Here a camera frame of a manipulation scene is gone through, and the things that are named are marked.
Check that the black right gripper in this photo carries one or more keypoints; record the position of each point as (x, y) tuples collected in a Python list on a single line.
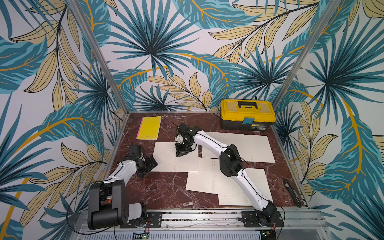
[(182, 147)]

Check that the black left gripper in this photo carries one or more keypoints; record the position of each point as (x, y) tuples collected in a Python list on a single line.
[(151, 163)]

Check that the yellow notebook pink spine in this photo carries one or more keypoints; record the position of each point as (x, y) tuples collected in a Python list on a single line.
[(149, 128)]

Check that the green cover notebook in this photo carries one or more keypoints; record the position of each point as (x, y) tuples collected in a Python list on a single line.
[(165, 156)]

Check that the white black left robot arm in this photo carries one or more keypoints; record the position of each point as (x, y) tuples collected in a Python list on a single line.
[(108, 205)]

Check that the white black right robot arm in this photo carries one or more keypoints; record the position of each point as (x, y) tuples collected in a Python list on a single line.
[(231, 165)]

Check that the open lined notebook back right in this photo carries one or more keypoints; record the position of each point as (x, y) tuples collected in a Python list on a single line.
[(251, 148)]

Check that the open lined notebook front right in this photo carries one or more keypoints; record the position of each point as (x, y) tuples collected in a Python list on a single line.
[(259, 178)]

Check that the yellow black toolbox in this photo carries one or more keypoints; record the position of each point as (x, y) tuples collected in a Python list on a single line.
[(247, 115)]

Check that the black utility knife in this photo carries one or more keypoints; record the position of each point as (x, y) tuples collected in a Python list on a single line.
[(293, 194)]

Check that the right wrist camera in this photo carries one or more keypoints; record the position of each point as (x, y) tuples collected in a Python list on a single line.
[(182, 130)]

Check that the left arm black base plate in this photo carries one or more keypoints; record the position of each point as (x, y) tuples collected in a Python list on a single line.
[(153, 220)]

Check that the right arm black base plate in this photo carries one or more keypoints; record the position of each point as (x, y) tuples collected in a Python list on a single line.
[(260, 219)]

